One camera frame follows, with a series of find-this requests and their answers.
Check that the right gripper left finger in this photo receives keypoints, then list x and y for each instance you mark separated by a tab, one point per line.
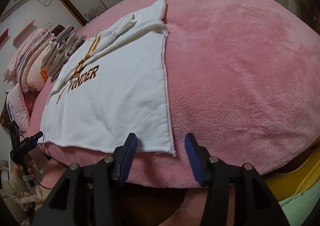
123	157

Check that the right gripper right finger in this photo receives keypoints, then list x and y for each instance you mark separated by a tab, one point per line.
198	158

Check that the white printed t-shirt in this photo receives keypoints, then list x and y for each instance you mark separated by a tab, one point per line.
115	84

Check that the stack of folded clothes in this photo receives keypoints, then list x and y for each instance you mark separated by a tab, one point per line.
59	51

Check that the pink embroidered pillow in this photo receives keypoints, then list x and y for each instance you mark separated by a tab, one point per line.
17	108

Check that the folded pink quilts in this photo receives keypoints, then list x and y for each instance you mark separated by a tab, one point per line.
25	56

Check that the yellow plastic stool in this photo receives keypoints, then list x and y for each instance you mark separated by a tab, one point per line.
284	185

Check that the white air conditioner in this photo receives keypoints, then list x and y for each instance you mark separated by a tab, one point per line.
11	7

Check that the wooden wall shelf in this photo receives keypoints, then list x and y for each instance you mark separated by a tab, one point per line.
22	32

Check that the red wall shelf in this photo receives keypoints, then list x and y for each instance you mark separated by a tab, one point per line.
4	35

